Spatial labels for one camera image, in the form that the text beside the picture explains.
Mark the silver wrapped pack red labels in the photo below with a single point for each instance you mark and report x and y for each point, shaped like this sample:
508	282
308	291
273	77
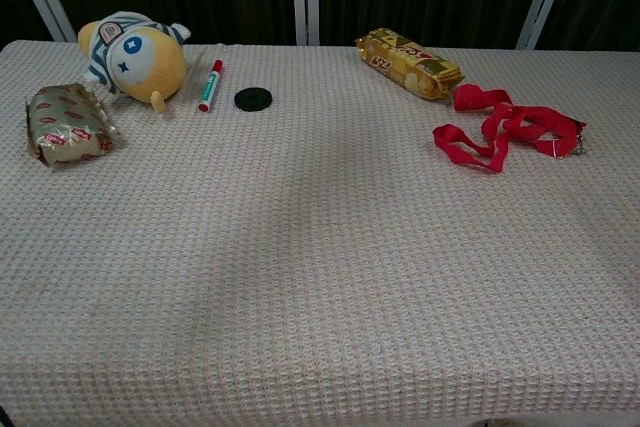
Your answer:
67	124

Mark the gold snack packet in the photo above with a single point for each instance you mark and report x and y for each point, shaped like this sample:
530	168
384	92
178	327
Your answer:
410	64

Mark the red green whiteboard marker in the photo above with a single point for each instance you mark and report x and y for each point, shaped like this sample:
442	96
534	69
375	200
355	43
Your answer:
212	86

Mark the beige waffle tablecloth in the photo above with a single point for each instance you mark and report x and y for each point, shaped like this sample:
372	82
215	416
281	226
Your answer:
320	257

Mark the black round disc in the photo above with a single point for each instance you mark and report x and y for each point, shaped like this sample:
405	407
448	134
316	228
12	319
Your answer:
253	98

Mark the yellow plush toy striped shirt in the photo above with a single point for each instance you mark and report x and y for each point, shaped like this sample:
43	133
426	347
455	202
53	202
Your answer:
150	64

